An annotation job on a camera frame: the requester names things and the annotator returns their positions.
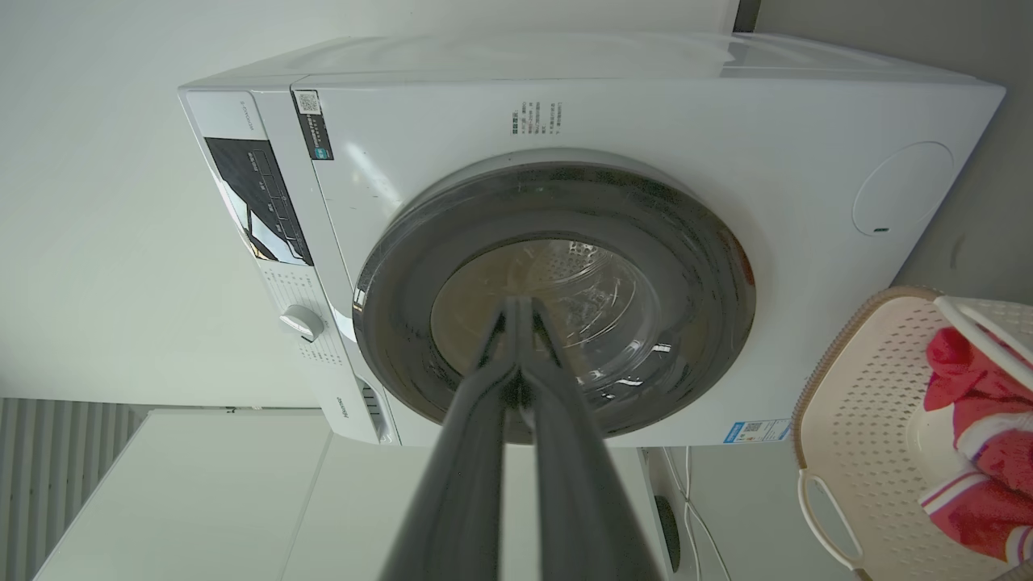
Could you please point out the white round control knob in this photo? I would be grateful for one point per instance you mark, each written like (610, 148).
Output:
(303, 323)

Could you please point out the cream perforated laundry basket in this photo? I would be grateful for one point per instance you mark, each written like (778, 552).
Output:
(863, 420)

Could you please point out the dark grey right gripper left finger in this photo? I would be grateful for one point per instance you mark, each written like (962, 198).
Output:
(460, 452)

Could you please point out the white front-load washing machine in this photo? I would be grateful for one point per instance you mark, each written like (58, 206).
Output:
(791, 242)

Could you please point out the black control display panel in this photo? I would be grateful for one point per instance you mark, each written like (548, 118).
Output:
(262, 198)

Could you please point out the blue energy label sticker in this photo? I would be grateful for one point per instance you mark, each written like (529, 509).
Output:
(757, 431)

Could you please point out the black QR code sticker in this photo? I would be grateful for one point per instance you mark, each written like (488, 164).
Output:
(313, 125)

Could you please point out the white cabinet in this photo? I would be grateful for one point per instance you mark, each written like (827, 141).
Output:
(226, 500)

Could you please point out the round grey washing machine door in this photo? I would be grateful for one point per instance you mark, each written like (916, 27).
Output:
(694, 266)

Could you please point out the round white filter cover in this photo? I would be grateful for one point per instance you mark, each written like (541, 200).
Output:
(904, 190)

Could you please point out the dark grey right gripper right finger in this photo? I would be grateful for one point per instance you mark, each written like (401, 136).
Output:
(569, 460)

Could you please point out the red and white garment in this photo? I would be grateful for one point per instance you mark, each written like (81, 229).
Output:
(980, 452)

